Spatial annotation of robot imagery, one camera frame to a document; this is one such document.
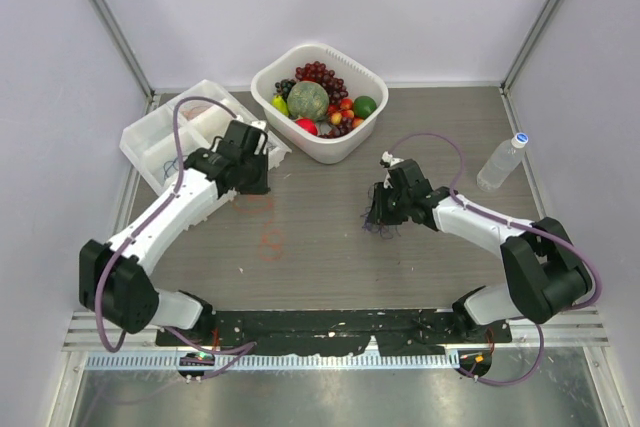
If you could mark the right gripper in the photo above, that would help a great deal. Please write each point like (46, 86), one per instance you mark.
(379, 213)

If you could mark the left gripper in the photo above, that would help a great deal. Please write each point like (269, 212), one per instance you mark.
(261, 186)

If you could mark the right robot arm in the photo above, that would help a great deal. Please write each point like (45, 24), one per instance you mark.
(543, 274)

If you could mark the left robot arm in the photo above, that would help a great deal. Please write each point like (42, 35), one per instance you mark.
(114, 277)

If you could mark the red apple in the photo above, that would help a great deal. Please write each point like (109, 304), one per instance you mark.
(307, 125)

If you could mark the yellow pear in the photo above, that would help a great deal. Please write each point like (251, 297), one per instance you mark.
(280, 104)

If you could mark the dark grapes bunch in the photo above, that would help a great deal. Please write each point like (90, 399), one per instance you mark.
(284, 87)

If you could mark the green melon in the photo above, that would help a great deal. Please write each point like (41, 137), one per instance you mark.
(308, 100)

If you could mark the cherries cluster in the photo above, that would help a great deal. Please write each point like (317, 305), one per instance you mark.
(340, 121)

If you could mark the green lime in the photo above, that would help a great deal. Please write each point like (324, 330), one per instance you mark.
(364, 106)

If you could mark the white compartment tray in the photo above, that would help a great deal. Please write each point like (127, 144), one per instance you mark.
(149, 142)

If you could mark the red grapes bunch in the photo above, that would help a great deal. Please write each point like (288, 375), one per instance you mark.
(327, 78)

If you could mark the clear water bottle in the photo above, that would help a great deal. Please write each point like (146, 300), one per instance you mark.
(503, 161)

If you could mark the white fruit basket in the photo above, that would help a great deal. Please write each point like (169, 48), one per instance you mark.
(360, 81)

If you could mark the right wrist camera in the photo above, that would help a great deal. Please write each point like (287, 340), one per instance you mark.
(387, 161)

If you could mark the slotted cable duct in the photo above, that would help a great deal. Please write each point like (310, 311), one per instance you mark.
(184, 360)

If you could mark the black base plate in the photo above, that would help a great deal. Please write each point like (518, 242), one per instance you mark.
(397, 332)

